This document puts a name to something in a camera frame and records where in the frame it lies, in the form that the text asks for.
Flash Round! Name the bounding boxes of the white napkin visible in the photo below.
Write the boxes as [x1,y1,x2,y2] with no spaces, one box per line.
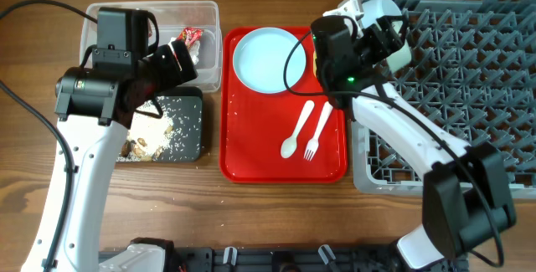
[188,40,201,65]

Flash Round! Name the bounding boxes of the red snack wrapper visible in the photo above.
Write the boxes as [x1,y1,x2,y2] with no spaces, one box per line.
[177,27,204,49]

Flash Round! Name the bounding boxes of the rice and food scraps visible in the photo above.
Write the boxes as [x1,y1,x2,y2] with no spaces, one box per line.
[117,97,175,162]

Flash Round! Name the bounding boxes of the yellow plastic cup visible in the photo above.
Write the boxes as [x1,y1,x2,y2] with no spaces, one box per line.
[312,51,317,77]

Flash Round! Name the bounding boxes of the light blue plate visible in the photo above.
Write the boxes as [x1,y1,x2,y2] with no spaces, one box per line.
[233,27,307,94]

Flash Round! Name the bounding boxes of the mint green bowl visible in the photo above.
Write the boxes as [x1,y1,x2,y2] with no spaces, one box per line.
[386,41,412,74]

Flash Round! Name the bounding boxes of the blue bowl with rice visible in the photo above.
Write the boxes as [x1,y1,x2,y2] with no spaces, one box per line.
[361,0,402,28]

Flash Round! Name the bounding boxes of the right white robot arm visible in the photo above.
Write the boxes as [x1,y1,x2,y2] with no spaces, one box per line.
[311,16,517,269]

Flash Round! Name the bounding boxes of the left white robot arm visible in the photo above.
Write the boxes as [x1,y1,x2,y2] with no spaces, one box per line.
[22,8,197,271]

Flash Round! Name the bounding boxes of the black waste tray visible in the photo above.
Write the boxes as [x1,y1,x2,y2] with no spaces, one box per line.
[138,87,204,162]

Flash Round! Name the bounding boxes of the clear plastic waste bin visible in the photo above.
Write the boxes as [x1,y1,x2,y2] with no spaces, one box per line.
[86,0,223,93]

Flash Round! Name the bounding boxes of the grey dishwasher rack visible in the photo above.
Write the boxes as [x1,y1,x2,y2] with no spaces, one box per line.
[364,0,535,199]

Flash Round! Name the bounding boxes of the white plastic fork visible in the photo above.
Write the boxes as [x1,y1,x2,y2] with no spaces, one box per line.
[304,101,332,161]

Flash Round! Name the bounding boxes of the red serving tray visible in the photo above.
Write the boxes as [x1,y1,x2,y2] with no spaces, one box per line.
[219,27,348,183]

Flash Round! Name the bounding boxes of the white plastic spoon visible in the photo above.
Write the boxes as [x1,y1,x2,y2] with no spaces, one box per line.
[281,100,315,159]

